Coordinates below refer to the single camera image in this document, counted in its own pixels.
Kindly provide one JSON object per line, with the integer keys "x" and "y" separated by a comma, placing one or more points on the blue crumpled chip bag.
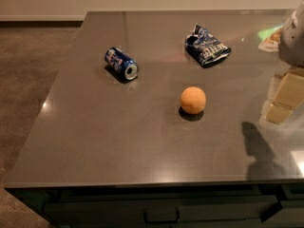
{"x": 204, "y": 47}

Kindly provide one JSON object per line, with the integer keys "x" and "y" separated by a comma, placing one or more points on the orange fruit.
{"x": 192, "y": 100}

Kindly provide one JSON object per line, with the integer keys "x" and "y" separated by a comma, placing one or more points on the blue pepsi can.
{"x": 125, "y": 66}

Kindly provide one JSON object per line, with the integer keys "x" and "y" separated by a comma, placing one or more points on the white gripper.
{"x": 293, "y": 42}

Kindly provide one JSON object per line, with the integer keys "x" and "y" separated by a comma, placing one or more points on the dark drawer with handle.
{"x": 218, "y": 212}

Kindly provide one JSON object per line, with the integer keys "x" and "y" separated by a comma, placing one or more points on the green and white snack bag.
{"x": 269, "y": 39}

